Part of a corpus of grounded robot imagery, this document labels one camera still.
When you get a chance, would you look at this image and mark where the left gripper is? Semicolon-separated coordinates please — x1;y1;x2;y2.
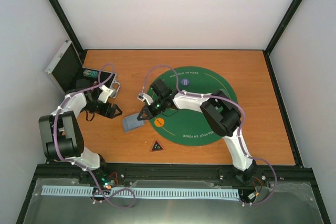
82;99;122;119

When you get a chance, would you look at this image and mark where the blue playing card deck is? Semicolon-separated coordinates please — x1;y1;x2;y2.
122;114;144;132

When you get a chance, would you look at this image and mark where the orange small blind button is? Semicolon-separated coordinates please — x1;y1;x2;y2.
154;118;165;127

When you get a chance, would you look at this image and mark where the blue big blind button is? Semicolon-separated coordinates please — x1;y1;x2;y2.
181;79;190;87

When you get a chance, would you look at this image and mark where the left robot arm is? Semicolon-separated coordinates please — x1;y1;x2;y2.
38;85;122;184

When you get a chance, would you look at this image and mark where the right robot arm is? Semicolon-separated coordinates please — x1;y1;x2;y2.
137;79;257;185

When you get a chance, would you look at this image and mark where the red black triangular all-in marker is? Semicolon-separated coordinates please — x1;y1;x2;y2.
150;140;165;152

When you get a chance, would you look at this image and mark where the far poker chip stack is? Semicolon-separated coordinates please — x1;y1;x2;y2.
82;69;99;79

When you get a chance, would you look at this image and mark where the aluminium poker chip case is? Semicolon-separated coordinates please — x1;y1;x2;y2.
45;40;120;100

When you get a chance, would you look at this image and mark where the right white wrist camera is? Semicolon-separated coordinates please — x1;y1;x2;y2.
137;93;154;106

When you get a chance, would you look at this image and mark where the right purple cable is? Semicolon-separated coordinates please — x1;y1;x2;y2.
141;64;278;207

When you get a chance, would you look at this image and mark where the light blue cable duct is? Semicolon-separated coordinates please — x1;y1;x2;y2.
40;185;239;201

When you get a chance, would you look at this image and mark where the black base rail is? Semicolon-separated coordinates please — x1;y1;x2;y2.
33;162;317;188

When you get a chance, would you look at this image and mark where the left black frame post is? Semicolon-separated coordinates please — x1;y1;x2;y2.
48;0;83;54

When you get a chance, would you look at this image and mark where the black frame post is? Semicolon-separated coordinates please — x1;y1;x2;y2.
265;0;303;56
48;0;83;54

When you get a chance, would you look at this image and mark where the right black frame post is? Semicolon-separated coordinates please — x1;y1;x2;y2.
265;0;303;56

